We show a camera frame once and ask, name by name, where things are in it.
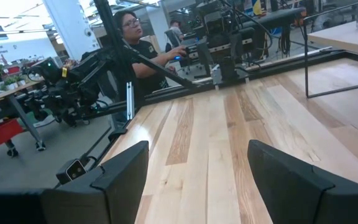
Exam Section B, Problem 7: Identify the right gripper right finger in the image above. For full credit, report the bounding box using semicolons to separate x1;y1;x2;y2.
247;139;358;224

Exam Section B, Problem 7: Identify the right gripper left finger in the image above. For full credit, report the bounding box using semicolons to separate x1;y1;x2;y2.
0;140;150;224

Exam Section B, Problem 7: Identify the wooden shelf with black legs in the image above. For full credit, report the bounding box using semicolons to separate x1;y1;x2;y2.
302;2;358;99

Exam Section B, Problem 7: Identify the grey leg wooden desk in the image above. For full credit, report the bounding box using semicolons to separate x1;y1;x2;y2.
0;79;47;158

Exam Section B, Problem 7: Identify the person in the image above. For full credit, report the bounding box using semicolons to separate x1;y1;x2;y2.
112;11;188;96
168;19;185;42

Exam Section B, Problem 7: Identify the white building pillar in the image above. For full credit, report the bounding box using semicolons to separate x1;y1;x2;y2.
43;0;101;62

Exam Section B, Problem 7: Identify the black desk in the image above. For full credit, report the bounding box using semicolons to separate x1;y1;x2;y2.
241;7;307;57

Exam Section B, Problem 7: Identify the black table-level camera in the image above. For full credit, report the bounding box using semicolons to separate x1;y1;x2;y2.
56;158;88;185

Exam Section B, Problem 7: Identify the silver aluminium bracket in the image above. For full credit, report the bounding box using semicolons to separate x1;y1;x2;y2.
126;81;135;121

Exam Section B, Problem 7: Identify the black aluminium table frame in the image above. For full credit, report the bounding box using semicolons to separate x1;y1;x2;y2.
54;0;358;187

